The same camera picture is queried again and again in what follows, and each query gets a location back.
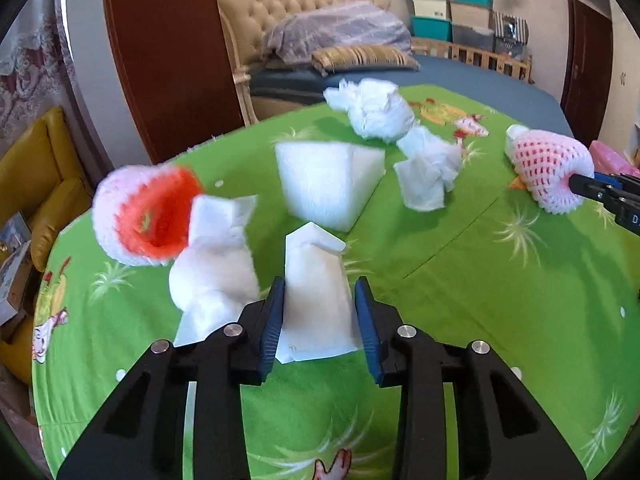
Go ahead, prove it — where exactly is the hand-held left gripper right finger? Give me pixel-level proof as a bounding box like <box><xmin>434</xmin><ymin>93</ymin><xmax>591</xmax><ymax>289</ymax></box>
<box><xmin>353</xmin><ymin>276</ymin><xmax>586</xmax><ymax>480</ymax></box>

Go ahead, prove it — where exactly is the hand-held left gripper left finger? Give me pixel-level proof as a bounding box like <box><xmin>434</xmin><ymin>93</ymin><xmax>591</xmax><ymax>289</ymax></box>
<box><xmin>57</xmin><ymin>276</ymin><xmax>287</xmax><ymax>480</ymax></box>

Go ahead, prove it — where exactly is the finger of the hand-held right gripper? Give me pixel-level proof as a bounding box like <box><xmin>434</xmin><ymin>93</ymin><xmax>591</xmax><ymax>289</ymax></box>
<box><xmin>567</xmin><ymin>172</ymin><xmax>621</xmax><ymax>211</ymax></box>

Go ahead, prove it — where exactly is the pink trash bin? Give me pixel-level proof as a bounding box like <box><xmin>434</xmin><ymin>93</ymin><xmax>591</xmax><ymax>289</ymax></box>
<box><xmin>589</xmin><ymin>140</ymin><xmax>640</xmax><ymax>177</ymax></box>

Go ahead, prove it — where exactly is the pink foam fruit net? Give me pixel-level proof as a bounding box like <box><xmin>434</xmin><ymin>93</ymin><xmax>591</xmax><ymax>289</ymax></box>
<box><xmin>505</xmin><ymin>124</ymin><xmax>596</xmax><ymax>215</ymax></box>

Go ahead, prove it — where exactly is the small white foam sheet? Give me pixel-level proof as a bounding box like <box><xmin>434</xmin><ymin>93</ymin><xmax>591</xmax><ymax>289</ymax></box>
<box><xmin>276</xmin><ymin>221</ymin><xmax>359</xmax><ymax>365</ymax></box>

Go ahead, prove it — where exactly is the white foam block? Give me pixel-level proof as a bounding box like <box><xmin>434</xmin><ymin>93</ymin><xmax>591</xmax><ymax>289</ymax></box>
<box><xmin>275</xmin><ymin>141</ymin><xmax>386</xmax><ymax>233</ymax></box>

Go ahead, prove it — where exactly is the red white foam fruit net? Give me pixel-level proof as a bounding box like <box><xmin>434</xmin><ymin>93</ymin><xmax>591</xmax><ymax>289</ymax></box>
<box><xmin>92</xmin><ymin>164</ymin><xmax>206</xmax><ymax>267</ymax></box>

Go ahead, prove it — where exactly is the green printed tablecloth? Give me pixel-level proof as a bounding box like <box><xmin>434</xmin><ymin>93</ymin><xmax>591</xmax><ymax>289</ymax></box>
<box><xmin>31</xmin><ymin>84</ymin><xmax>640</xmax><ymax>480</ymax></box>

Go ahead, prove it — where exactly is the large white foam sheet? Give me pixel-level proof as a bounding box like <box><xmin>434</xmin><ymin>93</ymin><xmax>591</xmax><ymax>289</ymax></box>
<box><xmin>169</xmin><ymin>194</ymin><xmax>261</xmax><ymax>347</ymax></box>

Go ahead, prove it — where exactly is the dark brown door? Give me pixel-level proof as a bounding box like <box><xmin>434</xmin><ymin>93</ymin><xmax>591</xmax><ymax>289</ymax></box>
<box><xmin>560</xmin><ymin>0</ymin><xmax>613</xmax><ymax>133</ymax></box>

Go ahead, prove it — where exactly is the bed with blue sheet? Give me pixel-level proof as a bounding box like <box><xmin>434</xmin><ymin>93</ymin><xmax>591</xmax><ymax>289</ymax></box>
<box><xmin>249</xmin><ymin>54</ymin><xmax>573</xmax><ymax>136</ymax></box>

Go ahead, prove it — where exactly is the white crumpled tissue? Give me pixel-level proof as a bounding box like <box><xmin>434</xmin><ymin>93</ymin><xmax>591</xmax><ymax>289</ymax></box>
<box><xmin>394</xmin><ymin>126</ymin><xmax>463</xmax><ymax>211</ymax></box>

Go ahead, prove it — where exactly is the grey clear storage box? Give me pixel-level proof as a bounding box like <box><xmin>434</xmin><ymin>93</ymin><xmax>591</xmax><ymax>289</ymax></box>
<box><xmin>451</xmin><ymin>24</ymin><xmax>496</xmax><ymax>52</ymax></box>

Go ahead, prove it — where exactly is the beige storage box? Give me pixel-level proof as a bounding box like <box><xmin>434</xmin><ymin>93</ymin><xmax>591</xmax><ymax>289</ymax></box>
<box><xmin>449</xmin><ymin>1</ymin><xmax>493</xmax><ymax>28</ymax></box>

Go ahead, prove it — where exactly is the white crumpled paper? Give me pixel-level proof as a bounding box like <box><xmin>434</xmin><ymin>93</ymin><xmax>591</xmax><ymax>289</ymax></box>
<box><xmin>324</xmin><ymin>78</ymin><xmax>417</xmax><ymax>141</ymax></box>

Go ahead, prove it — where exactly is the white storage box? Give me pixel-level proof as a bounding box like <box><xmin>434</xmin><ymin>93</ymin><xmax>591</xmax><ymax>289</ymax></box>
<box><xmin>413</xmin><ymin>0</ymin><xmax>451</xmax><ymax>20</ymax></box>

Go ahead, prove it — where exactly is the brown striped pillow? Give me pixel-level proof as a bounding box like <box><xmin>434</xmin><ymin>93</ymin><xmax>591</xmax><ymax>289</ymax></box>
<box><xmin>311</xmin><ymin>44</ymin><xmax>421</xmax><ymax>77</ymax></box>

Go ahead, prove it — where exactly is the flat white box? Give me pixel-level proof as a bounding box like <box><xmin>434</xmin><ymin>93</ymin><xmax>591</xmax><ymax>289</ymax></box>
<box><xmin>0</xmin><ymin>242</ymin><xmax>37</xmax><ymax>327</ymax></box>

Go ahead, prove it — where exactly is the yellow leather armchair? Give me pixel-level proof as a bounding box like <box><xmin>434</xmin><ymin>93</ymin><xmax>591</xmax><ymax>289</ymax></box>
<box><xmin>0</xmin><ymin>106</ymin><xmax>93</xmax><ymax>386</ymax></box>

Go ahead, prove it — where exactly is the small blue box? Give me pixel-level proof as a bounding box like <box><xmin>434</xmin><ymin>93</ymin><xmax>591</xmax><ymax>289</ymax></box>
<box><xmin>0</xmin><ymin>211</ymin><xmax>32</xmax><ymax>253</ymax></box>

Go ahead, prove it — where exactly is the grey plastic-covered bedding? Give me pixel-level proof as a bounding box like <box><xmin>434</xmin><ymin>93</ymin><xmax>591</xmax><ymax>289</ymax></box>
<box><xmin>262</xmin><ymin>1</ymin><xmax>413</xmax><ymax>66</ymax></box>

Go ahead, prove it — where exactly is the brown wooden panel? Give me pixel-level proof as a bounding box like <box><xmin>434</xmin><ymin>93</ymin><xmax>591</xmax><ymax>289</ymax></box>
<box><xmin>102</xmin><ymin>0</ymin><xmax>246</xmax><ymax>165</ymax></box>

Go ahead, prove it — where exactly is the beige tufted headboard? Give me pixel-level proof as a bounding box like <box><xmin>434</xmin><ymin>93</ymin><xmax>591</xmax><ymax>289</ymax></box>
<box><xmin>216</xmin><ymin>0</ymin><xmax>391</xmax><ymax>126</ymax></box>

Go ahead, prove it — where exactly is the patterned lace curtain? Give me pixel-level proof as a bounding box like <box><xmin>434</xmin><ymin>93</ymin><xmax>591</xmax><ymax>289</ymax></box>
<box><xmin>0</xmin><ymin>15</ymin><xmax>71</xmax><ymax>156</ymax></box>

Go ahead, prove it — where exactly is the wooden crib rail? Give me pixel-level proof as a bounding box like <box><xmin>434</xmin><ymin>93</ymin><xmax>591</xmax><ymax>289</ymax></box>
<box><xmin>412</xmin><ymin>37</ymin><xmax>533</xmax><ymax>83</ymax></box>

